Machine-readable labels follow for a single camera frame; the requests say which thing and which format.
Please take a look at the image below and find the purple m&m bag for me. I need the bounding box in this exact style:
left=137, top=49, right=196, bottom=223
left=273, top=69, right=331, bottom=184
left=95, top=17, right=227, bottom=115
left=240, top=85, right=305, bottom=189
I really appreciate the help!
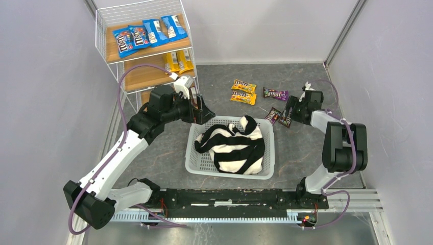
left=278, top=107, right=293, bottom=128
left=264, top=107, right=282, bottom=125
left=262, top=87, right=289, bottom=101

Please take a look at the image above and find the blue candy bag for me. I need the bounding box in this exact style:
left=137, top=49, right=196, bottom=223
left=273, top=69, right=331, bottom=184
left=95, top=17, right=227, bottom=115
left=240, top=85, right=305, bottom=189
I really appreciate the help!
left=142, top=19, right=170, bottom=47
left=161, top=15, right=188, bottom=42

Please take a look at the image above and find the blue m&m bag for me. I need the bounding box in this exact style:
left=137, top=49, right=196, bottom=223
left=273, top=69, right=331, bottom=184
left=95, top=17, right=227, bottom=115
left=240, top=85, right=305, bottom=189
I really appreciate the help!
left=112, top=27, right=137, bottom=58
left=128, top=25, right=151, bottom=50

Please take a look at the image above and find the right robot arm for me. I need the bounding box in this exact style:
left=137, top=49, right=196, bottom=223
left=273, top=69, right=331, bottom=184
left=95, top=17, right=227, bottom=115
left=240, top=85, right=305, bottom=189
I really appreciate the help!
left=284, top=90, right=368, bottom=201

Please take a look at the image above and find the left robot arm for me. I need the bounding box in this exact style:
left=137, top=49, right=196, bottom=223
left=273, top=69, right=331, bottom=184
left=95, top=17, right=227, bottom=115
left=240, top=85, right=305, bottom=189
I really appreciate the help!
left=63, top=85, right=215, bottom=235

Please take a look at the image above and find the yellow candy bag on shelf left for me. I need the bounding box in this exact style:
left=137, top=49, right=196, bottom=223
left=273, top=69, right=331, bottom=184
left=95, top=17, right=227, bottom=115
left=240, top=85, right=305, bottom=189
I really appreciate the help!
left=163, top=52, right=180, bottom=72

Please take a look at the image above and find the yellow candy bag on shelf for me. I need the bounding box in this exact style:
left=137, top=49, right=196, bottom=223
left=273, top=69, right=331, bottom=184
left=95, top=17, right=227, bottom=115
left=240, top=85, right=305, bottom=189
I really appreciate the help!
left=163, top=52, right=180, bottom=72
left=176, top=49, right=194, bottom=74

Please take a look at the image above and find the yellow candy bag on shelf right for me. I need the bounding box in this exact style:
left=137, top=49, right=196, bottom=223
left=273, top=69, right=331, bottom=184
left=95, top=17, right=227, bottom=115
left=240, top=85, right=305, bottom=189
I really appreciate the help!
left=176, top=49, right=194, bottom=74

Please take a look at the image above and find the purple m&m bag top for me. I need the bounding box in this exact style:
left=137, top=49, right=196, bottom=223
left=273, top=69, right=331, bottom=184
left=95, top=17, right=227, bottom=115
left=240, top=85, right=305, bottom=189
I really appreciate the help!
left=262, top=87, right=289, bottom=101

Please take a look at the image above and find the yellow m&m bag lower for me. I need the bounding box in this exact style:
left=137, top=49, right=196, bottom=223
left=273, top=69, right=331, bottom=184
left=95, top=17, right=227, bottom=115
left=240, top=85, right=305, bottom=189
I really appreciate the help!
left=230, top=91, right=257, bottom=106

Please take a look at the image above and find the yellow m&m bag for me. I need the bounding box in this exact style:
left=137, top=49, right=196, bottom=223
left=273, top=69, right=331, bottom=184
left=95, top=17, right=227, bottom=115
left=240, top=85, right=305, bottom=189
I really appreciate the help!
left=231, top=79, right=257, bottom=94
left=230, top=91, right=257, bottom=106

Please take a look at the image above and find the yellow m&m bag upper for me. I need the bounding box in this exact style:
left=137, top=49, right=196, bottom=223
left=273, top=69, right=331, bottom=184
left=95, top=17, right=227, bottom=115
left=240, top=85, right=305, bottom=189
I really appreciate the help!
left=231, top=79, right=257, bottom=94

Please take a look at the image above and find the black and white striped cloth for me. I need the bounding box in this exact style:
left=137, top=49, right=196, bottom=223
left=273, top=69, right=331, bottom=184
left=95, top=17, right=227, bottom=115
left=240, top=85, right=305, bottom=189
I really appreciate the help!
left=194, top=115, right=266, bottom=175

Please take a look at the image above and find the white plastic basket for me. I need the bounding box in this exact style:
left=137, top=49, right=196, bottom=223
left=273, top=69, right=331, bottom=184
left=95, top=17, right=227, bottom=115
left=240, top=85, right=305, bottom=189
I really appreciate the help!
left=185, top=116, right=275, bottom=180

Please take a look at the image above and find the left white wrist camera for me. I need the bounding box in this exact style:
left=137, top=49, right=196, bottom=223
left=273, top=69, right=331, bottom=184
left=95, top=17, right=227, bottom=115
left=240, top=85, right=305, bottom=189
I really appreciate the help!
left=169, top=72, right=194, bottom=100

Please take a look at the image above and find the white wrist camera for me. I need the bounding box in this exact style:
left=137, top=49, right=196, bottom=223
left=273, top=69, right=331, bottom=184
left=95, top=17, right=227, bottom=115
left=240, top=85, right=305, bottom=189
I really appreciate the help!
left=169, top=72, right=194, bottom=100
left=299, top=82, right=315, bottom=102

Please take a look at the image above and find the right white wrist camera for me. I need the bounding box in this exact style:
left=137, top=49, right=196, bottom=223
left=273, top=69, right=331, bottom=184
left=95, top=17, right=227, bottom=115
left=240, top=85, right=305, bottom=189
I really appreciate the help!
left=299, top=82, right=315, bottom=102

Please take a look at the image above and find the white wire wooden shelf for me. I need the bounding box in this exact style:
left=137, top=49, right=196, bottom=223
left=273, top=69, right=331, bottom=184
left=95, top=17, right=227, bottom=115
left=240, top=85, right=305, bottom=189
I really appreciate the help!
left=95, top=1, right=196, bottom=110

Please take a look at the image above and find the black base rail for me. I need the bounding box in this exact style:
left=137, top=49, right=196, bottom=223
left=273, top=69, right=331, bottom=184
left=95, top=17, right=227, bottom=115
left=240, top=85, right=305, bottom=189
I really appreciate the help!
left=137, top=188, right=329, bottom=218

